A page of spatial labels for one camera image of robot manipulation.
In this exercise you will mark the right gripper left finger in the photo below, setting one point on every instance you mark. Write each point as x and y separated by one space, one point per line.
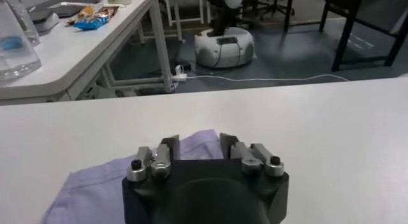
162 155

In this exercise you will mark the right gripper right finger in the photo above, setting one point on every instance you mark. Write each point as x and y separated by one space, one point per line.
252 156

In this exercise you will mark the purple t-shirt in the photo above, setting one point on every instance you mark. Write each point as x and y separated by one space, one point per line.
95 190

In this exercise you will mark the white power strip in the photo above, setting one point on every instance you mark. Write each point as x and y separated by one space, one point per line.
180 73

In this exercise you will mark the white humanoid wheeled robot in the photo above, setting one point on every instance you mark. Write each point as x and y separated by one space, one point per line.
223 46

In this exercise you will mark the long white office desk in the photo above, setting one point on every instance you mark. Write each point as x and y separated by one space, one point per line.
79 56

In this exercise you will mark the small white office desk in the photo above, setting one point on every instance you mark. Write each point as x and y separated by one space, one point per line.
178 14

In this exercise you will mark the blue snack packet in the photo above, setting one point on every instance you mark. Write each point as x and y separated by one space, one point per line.
9 42
92 22

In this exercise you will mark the dark snack packet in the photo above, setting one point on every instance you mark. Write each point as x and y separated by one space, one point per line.
108 11

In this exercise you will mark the black office chair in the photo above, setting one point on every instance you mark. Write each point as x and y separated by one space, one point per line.
267 2

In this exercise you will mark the black metal table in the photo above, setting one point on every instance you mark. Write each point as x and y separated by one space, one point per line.
344 30

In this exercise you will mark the orange snack packet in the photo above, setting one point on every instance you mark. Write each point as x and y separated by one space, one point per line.
83 14

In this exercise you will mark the clear plastic water bottle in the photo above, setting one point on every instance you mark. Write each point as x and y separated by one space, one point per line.
16 59

